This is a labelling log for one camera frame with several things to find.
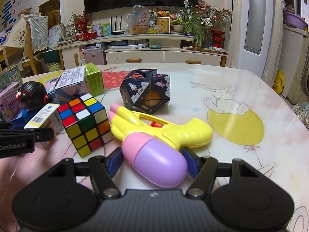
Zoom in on green trash bin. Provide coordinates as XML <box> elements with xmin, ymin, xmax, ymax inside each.
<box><xmin>46</xmin><ymin>62</ymin><xmax>62</xmax><ymax>72</ymax></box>

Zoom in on silver purple printed box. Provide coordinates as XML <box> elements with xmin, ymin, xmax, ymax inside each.
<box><xmin>54</xmin><ymin>66</ymin><xmax>87</xmax><ymax>105</ymax></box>

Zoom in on green medicine box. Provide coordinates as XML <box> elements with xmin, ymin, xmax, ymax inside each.
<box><xmin>84</xmin><ymin>63</ymin><xmax>104</xmax><ymax>96</ymax></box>

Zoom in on white barcode box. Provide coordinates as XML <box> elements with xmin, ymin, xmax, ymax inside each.
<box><xmin>24</xmin><ymin>103</ymin><xmax>63</xmax><ymax>150</ymax></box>

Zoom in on blue medicine box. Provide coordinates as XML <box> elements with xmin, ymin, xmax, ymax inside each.
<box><xmin>9</xmin><ymin>108</ymin><xmax>36</xmax><ymax>129</ymax></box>

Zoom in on wooden chair with cover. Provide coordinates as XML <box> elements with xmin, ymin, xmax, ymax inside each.
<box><xmin>2</xmin><ymin>14</ymin><xmax>48</xmax><ymax>75</ymax></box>

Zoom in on potted flower plant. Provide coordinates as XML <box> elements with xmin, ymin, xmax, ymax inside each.
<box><xmin>171</xmin><ymin>0</ymin><xmax>232</xmax><ymax>51</ymax></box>

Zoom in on purple basin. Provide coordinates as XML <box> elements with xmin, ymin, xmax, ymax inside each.
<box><xmin>283</xmin><ymin>12</ymin><xmax>308</xmax><ymax>30</ymax></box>

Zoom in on framed picture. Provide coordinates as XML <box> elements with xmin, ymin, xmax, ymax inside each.
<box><xmin>156</xmin><ymin>17</ymin><xmax>170</xmax><ymax>33</ymax></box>

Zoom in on rubiks cube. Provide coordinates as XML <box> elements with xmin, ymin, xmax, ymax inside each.
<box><xmin>58</xmin><ymin>93</ymin><xmax>114</xmax><ymax>158</ymax></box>

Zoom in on small pink blue box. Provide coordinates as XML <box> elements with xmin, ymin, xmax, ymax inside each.
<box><xmin>45</xmin><ymin>77</ymin><xmax>58</xmax><ymax>94</ymax></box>

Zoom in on yellow detergent bottle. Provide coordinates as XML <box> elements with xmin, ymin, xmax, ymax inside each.
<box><xmin>272</xmin><ymin>70</ymin><xmax>284</xmax><ymax>94</ymax></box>

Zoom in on white tv cabinet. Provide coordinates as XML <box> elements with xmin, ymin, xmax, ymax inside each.
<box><xmin>55</xmin><ymin>33</ymin><xmax>228</xmax><ymax>69</ymax></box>

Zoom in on plastic bag with snacks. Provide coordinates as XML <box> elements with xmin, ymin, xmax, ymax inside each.
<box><xmin>124</xmin><ymin>5</ymin><xmax>149</xmax><ymax>35</ymax></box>

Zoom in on dark folding magic cube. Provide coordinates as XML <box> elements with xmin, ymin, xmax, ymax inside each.
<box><xmin>120</xmin><ymin>69</ymin><xmax>171</xmax><ymax>115</ymax></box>

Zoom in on yellow pink water gun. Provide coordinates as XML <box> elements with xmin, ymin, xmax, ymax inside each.
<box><xmin>108</xmin><ymin>104</ymin><xmax>213</xmax><ymax>188</ymax></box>

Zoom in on cardboard box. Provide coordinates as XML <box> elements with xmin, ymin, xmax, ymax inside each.
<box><xmin>0</xmin><ymin>64</ymin><xmax>23</xmax><ymax>92</ymax></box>

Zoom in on pink storage case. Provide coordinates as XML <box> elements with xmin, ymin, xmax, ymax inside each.
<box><xmin>84</xmin><ymin>47</ymin><xmax>106</xmax><ymax>66</ymax></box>

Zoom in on white tower air conditioner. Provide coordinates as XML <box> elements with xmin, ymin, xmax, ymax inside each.
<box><xmin>238</xmin><ymin>0</ymin><xmax>283</xmax><ymax>83</ymax></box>

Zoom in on black haired doll figure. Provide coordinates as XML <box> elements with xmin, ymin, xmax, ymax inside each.
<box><xmin>16</xmin><ymin>81</ymin><xmax>53</xmax><ymax>112</ymax></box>

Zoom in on red gift box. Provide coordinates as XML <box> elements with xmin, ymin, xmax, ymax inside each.
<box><xmin>76</xmin><ymin>32</ymin><xmax>97</xmax><ymax>41</ymax></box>

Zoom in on red vase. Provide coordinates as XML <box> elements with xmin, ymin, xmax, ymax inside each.
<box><xmin>211</xmin><ymin>30</ymin><xmax>225</xmax><ymax>48</ymax></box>

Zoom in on red berry bouquet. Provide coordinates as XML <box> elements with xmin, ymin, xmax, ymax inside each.
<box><xmin>71</xmin><ymin>10</ymin><xmax>91</xmax><ymax>33</ymax></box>

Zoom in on pink toy box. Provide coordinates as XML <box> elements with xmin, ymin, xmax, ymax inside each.
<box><xmin>1</xmin><ymin>82</ymin><xmax>23</xmax><ymax>122</ymax></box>

